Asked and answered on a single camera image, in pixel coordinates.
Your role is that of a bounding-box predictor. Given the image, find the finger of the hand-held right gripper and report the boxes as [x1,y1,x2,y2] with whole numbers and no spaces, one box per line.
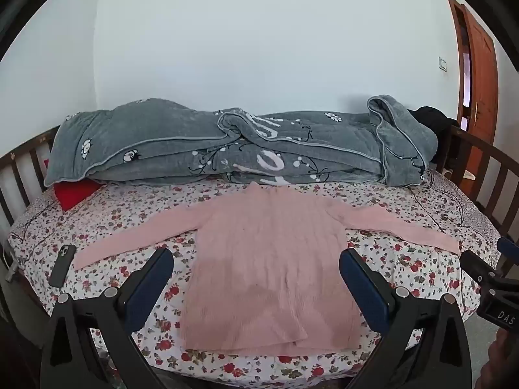
[498,236,519,269]
[460,250,507,292]

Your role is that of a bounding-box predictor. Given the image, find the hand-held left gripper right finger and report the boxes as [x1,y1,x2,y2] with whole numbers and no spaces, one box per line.
[340,248,475,389]

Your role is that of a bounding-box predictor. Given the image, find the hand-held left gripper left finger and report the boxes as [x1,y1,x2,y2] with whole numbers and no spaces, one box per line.
[40,247,175,389]

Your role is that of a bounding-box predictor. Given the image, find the pink knit sweater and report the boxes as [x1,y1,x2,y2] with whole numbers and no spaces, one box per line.
[73,182,461,351]

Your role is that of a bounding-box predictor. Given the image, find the person's right hand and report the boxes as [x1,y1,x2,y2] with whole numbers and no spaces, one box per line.
[474,328,519,389]

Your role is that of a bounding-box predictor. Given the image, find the floral bed sheet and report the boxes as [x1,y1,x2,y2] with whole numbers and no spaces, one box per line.
[8,168,503,389]

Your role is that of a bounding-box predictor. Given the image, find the dark smartphone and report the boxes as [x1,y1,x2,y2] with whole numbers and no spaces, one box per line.
[49,244,77,288]

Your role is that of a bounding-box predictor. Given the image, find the red cushion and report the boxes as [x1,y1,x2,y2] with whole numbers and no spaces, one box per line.
[53,180,104,211]

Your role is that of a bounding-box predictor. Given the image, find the grey printed blanket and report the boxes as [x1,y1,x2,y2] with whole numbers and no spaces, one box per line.
[44,94,439,189]

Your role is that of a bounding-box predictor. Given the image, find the black clothing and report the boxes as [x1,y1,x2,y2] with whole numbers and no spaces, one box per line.
[407,106,461,163]

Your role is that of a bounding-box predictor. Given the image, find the brown wooden door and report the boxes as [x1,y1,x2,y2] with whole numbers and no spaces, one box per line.
[446,0,499,147]

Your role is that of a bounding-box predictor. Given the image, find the white charging cable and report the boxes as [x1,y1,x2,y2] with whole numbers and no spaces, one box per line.
[1,247,20,282]

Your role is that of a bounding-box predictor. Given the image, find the wooden bed frame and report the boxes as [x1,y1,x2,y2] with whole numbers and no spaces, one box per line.
[0,124,519,325]

